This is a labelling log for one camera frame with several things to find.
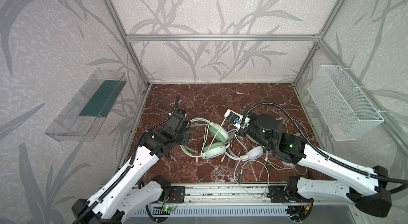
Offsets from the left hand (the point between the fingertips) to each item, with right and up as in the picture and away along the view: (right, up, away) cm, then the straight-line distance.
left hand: (187, 129), depth 75 cm
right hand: (+21, +12, -10) cm, 27 cm away
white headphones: (+34, -13, +4) cm, 36 cm away
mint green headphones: (+13, -7, -8) cm, 17 cm away
